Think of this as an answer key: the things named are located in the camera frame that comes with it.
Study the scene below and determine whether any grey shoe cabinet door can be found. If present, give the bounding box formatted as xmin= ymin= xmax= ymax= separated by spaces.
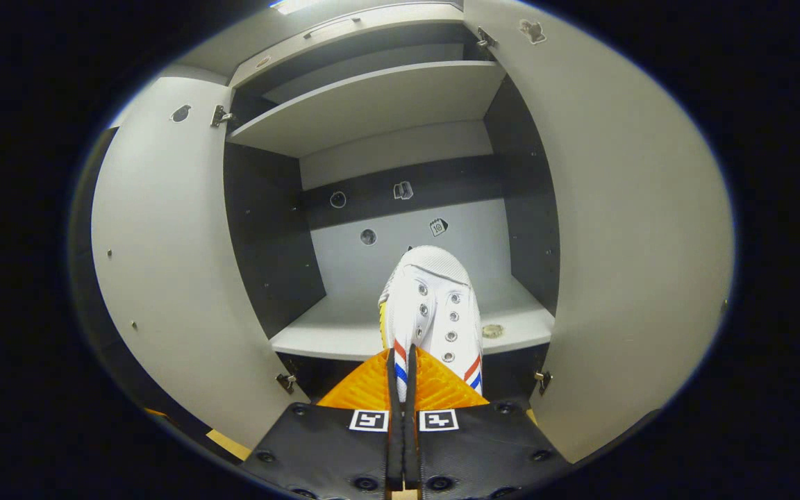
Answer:
xmin=462 ymin=0 xmax=735 ymax=465
xmin=90 ymin=76 xmax=310 ymax=449

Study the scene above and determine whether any white shoe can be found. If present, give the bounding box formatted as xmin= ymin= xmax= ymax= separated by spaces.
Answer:
xmin=377 ymin=245 xmax=484 ymax=403

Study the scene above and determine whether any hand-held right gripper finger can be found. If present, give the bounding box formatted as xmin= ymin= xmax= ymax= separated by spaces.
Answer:
xmin=240 ymin=347 xmax=411 ymax=500
xmin=406 ymin=344 xmax=574 ymax=500

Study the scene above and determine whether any grey shoe cabinet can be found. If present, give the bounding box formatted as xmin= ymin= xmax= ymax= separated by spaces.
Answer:
xmin=223 ymin=3 xmax=560 ymax=403

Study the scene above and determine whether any large ceiling light panel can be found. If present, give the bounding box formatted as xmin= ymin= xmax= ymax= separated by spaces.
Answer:
xmin=268 ymin=0 xmax=324 ymax=15

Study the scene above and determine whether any grey cabinet drawer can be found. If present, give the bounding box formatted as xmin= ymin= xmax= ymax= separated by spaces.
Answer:
xmin=230 ymin=3 xmax=467 ymax=88

